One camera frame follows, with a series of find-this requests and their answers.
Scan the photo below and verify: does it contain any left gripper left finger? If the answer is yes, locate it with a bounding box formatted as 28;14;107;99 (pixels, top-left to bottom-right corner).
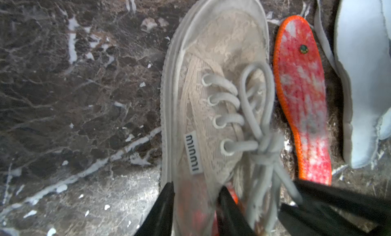
134;182;175;236

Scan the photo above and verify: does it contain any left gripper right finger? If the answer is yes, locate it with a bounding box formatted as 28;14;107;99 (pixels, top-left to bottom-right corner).
216;186;256;236

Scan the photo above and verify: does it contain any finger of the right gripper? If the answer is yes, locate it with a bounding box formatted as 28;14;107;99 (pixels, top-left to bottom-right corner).
294;180;391;227
278;203;367;236

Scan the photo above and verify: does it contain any beige sneaker one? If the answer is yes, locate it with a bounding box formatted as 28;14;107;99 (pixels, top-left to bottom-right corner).
160;0;302;236

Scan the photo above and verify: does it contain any red fuzzy insole orange trim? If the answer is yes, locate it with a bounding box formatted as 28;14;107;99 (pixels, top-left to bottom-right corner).
272;16;332;186

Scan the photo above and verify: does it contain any white shoe insole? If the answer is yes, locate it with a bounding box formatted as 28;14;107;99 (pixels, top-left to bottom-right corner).
379;0;391;140
334;0;388;168

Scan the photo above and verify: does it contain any white sneaker one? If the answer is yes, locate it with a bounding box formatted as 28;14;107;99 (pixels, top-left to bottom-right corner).
314;0;339;74

